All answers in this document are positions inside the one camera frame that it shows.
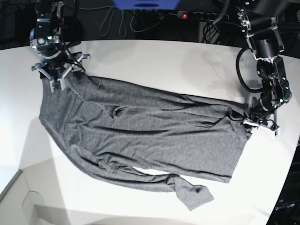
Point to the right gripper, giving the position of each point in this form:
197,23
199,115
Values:
57,72

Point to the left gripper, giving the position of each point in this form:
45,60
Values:
261,119

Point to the grey t-shirt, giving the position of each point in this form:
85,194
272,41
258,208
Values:
143,138

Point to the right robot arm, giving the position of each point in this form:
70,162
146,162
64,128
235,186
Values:
47,39

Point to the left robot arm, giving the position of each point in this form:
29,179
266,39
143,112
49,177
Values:
259,23

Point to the blue box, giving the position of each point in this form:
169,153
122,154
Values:
146,4

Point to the black power strip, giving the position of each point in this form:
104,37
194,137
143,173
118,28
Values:
194,15

